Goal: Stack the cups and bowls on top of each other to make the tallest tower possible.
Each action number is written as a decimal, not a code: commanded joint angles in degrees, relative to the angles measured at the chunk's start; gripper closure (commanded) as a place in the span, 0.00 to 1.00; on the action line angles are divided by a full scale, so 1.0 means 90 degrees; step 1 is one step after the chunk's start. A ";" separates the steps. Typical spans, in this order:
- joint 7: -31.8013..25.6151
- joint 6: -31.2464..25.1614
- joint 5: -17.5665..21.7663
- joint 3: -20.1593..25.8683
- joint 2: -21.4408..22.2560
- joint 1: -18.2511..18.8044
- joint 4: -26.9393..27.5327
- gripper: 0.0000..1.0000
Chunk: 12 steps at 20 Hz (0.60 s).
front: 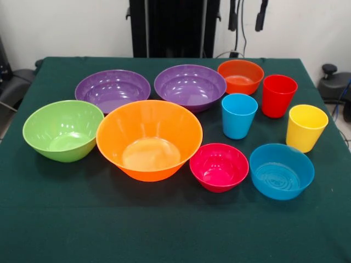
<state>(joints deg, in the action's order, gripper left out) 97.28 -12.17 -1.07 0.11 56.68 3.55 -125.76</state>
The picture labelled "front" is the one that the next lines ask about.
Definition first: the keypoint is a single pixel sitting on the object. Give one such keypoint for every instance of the small red-orange plastic bowl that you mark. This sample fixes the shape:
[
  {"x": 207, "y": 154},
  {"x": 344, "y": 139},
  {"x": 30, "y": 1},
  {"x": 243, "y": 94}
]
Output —
[{"x": 240, "y": 79}]

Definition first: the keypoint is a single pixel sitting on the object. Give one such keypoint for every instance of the pink plastic bowl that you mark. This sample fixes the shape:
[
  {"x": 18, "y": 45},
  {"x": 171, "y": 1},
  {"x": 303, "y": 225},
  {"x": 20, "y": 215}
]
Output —
[{"x": 219, "y": 170}]

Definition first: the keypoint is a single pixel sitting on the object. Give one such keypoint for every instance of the blue plastic cup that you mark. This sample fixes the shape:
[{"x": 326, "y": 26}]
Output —
[{"x": 238, "y": 120}]

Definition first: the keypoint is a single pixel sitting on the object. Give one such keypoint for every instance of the dark green tablecloth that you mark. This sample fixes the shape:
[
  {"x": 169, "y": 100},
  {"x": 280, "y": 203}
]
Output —
[{"x": 175, "y": 219}]

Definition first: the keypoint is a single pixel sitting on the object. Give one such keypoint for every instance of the red plastic cup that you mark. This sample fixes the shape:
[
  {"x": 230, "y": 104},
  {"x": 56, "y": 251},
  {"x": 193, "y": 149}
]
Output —
[{"x": 277, "y": 101}]

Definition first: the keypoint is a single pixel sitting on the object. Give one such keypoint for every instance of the black padded chair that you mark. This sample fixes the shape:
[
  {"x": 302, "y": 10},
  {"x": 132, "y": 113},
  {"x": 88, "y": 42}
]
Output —
[{"x": 16, "y": 85}]

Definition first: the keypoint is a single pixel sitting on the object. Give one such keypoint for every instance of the blue plastic bowl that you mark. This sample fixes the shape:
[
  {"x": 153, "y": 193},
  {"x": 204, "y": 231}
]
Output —
[{"x": 279, "y": 175}]

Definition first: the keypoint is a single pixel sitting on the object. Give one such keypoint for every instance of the purple plastic bowl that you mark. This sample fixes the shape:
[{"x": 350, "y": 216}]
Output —
[
  {"x": 112, "y": 87},
  {"x": 189, "y": 90}
]

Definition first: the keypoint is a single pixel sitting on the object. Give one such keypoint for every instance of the yellow plastic cup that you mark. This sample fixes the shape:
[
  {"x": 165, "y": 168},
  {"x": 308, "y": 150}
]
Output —
[{"x": 304, "y": 134}]

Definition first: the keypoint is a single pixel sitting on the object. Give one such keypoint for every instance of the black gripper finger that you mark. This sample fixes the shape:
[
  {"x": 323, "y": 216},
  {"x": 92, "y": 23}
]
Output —
[
  {"x": 260, "y": 22},
  {"x": 233, "y": 19}
]

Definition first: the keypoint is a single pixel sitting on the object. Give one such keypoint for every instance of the large orange plastic bowl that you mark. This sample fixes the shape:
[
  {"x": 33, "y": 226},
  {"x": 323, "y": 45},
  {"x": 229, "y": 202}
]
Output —
[{"x": 149, "y": 142}]

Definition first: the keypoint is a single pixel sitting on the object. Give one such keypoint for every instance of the green plastic bowl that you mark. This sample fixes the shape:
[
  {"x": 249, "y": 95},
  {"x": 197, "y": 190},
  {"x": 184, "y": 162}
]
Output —
[{"x": 63, "y": 131}]

